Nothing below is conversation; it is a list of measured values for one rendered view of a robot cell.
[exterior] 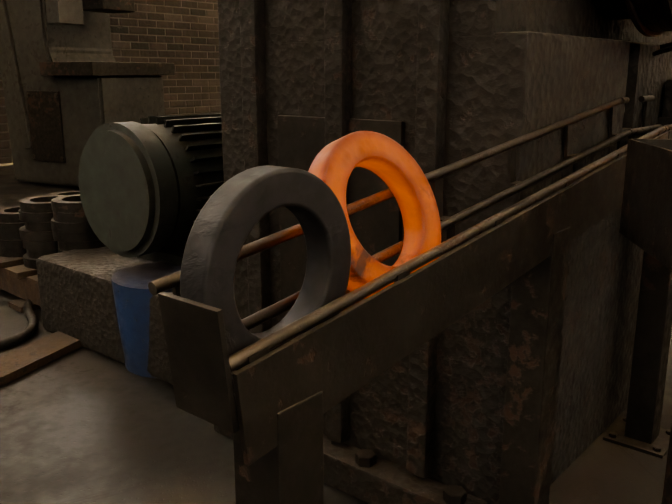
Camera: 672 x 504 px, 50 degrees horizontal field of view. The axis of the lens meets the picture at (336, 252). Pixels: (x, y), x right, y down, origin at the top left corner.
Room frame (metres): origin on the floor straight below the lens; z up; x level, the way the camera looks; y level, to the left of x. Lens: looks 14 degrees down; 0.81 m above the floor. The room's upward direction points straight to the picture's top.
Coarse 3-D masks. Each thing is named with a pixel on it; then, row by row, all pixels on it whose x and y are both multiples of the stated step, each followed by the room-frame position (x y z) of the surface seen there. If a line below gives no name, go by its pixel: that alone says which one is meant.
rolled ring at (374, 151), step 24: (336, 144) 0.76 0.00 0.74; (360, 144) 0.78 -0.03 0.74; (384, 144) 0.81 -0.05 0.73; (312, 168) 0.75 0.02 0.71; (336, 168) 0.74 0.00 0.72; (384, 168) 0.81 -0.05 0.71; (408, 168) 0.82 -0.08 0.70; (336, 192) 0.73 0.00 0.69; (408, 192) 0.82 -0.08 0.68; (432, 192) 0.84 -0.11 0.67; (408, 216) 0.82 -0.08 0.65; (432, 216) 0.82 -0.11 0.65; (408, 240) 0.81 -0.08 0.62; (432, 240) 0.80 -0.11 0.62; (360, 264) 0.71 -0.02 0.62; (384, 264) 0.73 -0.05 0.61
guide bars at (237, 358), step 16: (608, 160) 1.15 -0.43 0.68; (576, 176) 1.05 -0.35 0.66; (544, 192) 0.97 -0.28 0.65; (512, 208) 0.90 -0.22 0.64; (480, 224) 0.84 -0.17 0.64; (496, 224) 0.86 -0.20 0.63; (448, 240) 0.79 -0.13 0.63; (464, 240) 0.81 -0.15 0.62; (416, 256) 0.74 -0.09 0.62; (432, 256) 0.75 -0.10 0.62; (400, 272) 0.71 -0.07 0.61; (368, 288) 0.67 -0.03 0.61; (336, 304) 0.63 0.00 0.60; (352, 304) 0.65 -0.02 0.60; (304, 320) 0.60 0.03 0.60; (320, 320) 0.61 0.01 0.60; (272, 336) 0.57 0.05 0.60; (288, 336) 0.58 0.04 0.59; (240, 352) 0.54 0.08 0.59; (256, 352) 0.55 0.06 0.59
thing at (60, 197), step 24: (72, 192) 2.91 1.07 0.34; (0, 216) 2.61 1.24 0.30; (24, 216) 2.46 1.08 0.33; (48, 216) 2.46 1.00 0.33; (72, 216) 2.28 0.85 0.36; (0, 240) 2.61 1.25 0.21; (24, 240) 2.46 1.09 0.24; (48, 240) 2.45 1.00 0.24; (72, 240) 2.29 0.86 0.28; (96, 240) 2.32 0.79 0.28; (0, 264) 2.52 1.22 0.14; (24, 264) 2.48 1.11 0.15; (0, 288) 2.60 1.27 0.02; (24, 288) 2.47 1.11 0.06
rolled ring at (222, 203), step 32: (224, 192) 0.58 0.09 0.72; (256, 192) 0.58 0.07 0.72; (288, 192) 0.61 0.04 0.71; (320, 192) 0.65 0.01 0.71; (224, 224) 0.56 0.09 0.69; (320, 224) 0.65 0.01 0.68; (192, 256) 0.56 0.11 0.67; (224, 256) 0.56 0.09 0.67; (320, 256) 0.67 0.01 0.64; (192, 288) 0.55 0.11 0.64; (224, 288) 0.56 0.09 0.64; (320, 288) 0.66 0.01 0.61; (224, 320) 0.55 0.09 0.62; (288, 320) 0.64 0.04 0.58
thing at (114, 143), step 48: (96, 144) 2.02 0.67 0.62; (144, 144) 1.92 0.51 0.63; (192, 144) 2.01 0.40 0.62; (96, 192) 2.03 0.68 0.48; (144, 192) 1.89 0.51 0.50; (192, 192) 1.97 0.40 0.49; (144, 240) 1.92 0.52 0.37; (48, 288) 2.16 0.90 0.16; (96, 288) 1.98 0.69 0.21; (96, 336) 1.99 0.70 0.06
